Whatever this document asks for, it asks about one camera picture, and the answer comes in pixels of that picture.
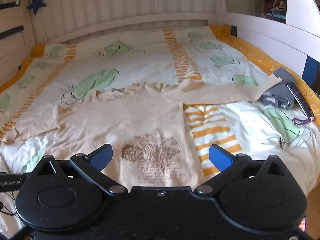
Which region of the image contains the beaded cord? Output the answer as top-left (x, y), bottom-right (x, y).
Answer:
top-left (293, 116), bottom-right (315, 126)

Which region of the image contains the black cable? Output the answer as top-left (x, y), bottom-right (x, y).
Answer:
top-left (0, 200), bottom-right (16, 217)

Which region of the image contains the white wooden bed frame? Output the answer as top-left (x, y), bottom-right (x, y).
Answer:
top-left (0, 0), bottom-right (320, 93)

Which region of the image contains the yellow bed sheet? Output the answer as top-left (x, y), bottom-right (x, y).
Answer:
top-left (0, 24), bottom-right (320, 128)

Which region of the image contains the grey folded cloth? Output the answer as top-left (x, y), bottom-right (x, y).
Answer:
top-left (260, 67), bottom-right (298, 110)

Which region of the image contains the beige printed shirt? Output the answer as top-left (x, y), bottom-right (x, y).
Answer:
top-left (2, 80), bottom-right (283, 188)

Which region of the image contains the blue star decoration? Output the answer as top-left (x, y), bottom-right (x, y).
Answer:
top-left (27, 0), bottom-right (47, 15)

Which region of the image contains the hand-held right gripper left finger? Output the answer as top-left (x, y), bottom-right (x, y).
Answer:
top-left (31, 144), bottom-right (127, 195)

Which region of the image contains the white leaf printed blanket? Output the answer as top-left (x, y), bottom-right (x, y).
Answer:
top-left (0, 26), bottom-right (318, 232)

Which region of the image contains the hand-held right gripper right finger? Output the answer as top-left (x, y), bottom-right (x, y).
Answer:
top-left (195, 144), bottom-right (290, 195)

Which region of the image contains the black phone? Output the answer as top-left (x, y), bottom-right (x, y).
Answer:
top-left (286, 82), bottom-right (312, 117)

